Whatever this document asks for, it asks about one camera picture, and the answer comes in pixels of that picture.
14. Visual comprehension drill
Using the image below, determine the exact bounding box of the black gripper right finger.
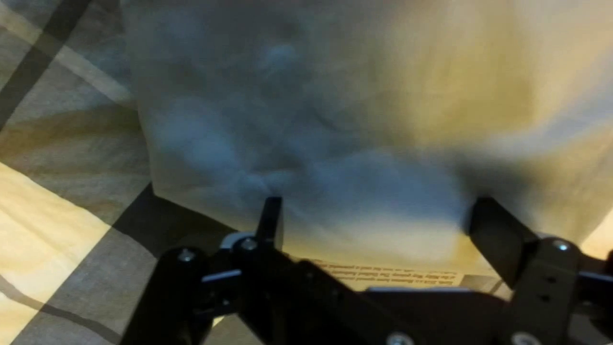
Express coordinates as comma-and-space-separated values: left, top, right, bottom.
463, 193, 544, 288

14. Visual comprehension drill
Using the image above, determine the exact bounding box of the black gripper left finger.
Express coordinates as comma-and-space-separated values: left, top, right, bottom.
254, 193, 285, 250

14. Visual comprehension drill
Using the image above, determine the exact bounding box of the grey clothing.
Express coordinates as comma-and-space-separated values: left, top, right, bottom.
120, 0, 613, 269

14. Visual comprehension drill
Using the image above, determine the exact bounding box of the small grey folded cloth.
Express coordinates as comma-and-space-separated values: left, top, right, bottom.
304, 256, 505, 294

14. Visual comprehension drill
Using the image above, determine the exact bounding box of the plaid yellow grey bedspread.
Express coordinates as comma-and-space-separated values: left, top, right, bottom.
0, 0, 264, 345

